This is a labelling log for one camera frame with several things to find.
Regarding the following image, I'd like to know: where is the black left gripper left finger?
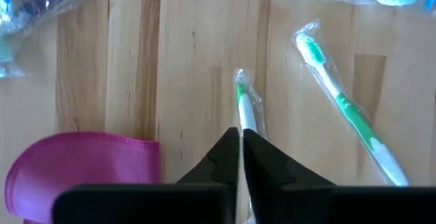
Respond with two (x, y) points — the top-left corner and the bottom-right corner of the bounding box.
(52, 127), (239, 224)

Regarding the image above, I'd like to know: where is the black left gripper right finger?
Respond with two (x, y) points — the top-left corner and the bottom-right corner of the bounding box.
(243, 129), (436, 224)

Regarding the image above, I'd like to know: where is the magenta plastic bin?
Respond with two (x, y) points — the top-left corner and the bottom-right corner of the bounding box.
(3, 131), (161, 224)

